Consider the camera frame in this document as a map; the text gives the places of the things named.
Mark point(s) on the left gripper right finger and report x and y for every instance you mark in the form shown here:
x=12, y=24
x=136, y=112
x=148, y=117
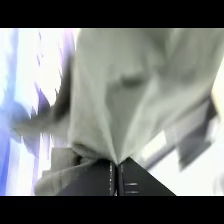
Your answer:
x=140, y=183

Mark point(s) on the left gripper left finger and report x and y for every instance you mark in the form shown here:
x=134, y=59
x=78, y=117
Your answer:
x=95, y=181

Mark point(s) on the grey shirt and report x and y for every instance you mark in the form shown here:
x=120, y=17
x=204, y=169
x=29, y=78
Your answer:
x=133, y=90

